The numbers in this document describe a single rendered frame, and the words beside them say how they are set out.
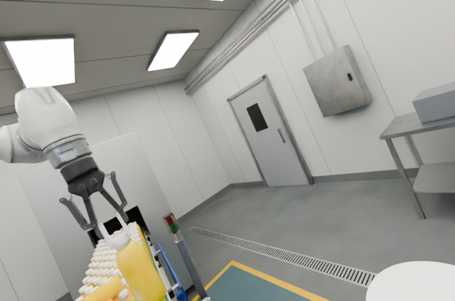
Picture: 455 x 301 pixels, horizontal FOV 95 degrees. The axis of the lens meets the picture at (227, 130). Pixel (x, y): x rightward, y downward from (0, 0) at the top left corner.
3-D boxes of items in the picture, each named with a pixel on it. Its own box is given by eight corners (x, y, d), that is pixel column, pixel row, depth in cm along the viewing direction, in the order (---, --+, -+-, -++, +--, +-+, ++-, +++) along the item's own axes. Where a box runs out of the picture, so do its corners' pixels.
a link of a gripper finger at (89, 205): (84, 183, 52) (78, 185, 52) (97, 226, 52) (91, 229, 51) (87, 182, 56) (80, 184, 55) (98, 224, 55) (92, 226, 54)
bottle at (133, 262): (159, 310, 52) (122, 245, 51) (138, 316, 53) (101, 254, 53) (172, 285, 58) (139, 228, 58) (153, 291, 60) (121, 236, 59)
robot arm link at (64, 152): (80, 131, 52) (93, 152, 52) (86, 138, 60) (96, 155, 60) (36, 149, 48) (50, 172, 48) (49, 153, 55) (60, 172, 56)
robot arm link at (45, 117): (93, 128, 55) (76, 145, 63) (62, 76, 54) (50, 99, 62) (43, 143, 46) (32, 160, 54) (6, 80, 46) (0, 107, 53)
